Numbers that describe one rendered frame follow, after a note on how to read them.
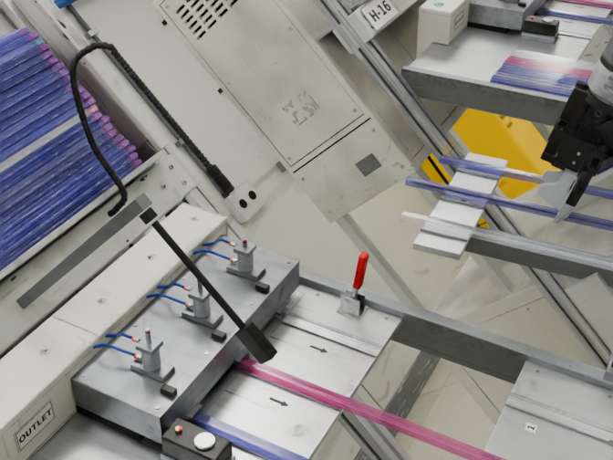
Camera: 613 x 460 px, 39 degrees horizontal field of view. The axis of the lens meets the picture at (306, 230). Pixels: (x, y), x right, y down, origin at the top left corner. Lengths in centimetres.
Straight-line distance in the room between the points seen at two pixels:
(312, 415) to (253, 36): 121
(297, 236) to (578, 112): 243
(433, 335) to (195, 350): 35
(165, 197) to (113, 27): 229
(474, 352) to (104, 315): 51
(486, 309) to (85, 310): 127
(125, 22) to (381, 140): 180
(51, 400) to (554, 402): 63
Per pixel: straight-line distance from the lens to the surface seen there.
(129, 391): 108
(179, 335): 114
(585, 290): 141
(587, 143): 129
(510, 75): 196
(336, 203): 221
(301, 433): 109
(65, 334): 114
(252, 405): 112
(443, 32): 211
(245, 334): 93
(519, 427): 113
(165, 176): 136
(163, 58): 364
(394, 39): 227
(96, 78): 139
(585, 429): 115
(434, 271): 414
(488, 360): 124
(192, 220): 130
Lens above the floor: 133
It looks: 8 degrees down
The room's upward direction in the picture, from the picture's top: 39 degrees counter-clockwise
